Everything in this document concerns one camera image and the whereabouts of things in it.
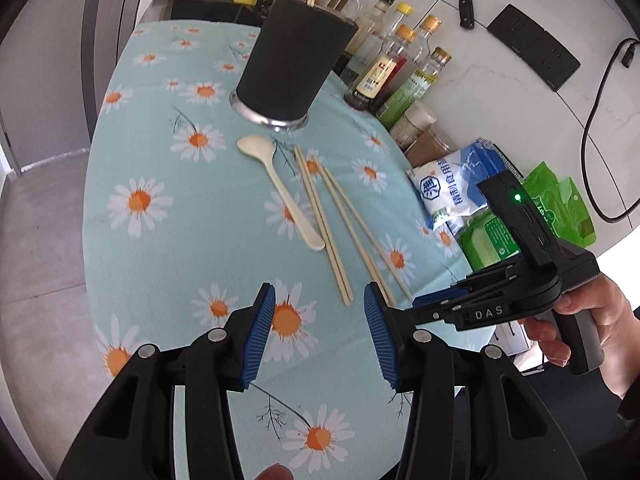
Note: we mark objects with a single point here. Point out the black wall socket panel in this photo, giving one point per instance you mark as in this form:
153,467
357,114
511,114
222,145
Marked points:
535,46

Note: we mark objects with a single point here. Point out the green label bottle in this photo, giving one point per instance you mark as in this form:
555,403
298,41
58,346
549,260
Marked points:
413,88

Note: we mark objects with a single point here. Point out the cream long spoon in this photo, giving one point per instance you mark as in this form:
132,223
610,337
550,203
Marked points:
284,207

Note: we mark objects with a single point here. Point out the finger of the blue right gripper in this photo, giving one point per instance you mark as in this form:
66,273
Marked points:
450,293

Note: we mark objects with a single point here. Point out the grey door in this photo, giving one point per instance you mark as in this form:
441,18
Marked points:
57,59

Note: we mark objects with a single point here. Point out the soy sauce bottle orange cap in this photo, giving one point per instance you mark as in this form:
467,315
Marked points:
383,67

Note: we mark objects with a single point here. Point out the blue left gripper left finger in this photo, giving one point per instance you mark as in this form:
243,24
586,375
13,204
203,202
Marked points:
256,331

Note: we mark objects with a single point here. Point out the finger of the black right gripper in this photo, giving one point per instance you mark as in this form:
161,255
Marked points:
425,315

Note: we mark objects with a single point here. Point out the person's right hand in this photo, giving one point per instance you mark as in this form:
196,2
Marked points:
618,331

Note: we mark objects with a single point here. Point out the daisy print tablecloth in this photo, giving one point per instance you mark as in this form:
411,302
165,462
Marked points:
176,237

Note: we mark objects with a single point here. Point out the person's left hand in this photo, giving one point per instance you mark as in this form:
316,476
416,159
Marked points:
276,472

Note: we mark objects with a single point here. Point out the white salt bag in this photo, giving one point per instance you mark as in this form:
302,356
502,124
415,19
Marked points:
447,186

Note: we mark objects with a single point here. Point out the black cap bottle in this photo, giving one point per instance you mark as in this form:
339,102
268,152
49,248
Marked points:
366,23

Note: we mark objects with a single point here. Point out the tall clear bottle gold cap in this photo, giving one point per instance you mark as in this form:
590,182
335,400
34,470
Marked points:
420,48

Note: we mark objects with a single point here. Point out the brown spice jar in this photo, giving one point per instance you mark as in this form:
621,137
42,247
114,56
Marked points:
431,144

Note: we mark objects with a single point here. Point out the white spice jar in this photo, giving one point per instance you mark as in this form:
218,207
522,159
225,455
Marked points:
415,120

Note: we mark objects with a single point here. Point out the black sink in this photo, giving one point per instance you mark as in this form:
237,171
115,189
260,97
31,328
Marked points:
224,11

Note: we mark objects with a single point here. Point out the black utensil holder cup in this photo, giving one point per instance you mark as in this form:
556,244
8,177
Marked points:
294,53

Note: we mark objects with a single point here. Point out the green sugar bag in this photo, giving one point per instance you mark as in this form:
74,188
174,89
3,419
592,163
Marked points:
485,240

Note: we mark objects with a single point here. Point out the yellow cap clear bottle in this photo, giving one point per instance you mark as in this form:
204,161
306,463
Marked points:
374,42

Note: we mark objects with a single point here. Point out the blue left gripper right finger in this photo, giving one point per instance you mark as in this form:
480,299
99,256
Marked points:
374,307

